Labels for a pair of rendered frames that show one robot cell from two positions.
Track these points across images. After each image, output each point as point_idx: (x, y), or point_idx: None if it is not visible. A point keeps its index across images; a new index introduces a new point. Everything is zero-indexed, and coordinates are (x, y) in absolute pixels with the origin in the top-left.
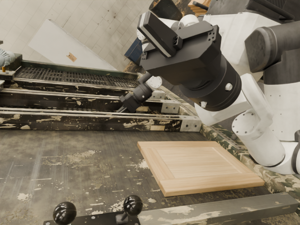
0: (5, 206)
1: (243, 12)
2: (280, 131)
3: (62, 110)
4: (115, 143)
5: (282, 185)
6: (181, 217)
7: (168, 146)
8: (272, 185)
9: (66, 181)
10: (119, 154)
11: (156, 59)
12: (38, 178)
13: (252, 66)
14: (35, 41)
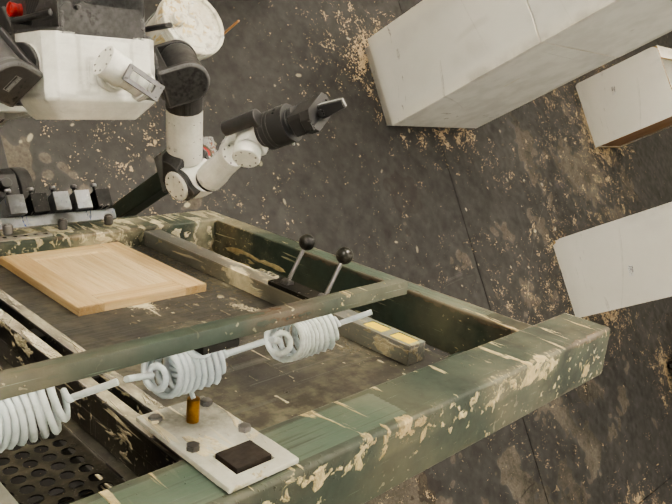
0: (321, 355)
1: (144, 39)
2: (198, 155)
3: (52, 358)
4: (89, 332)
5: (136, 228)
6: (248, 269)
7: (70, 286)
8: (128, 236)
9: (245, 340)
10: (132, 323)
11: (319, 121)
12: (261, 356)
13: (176, 101)
14: None
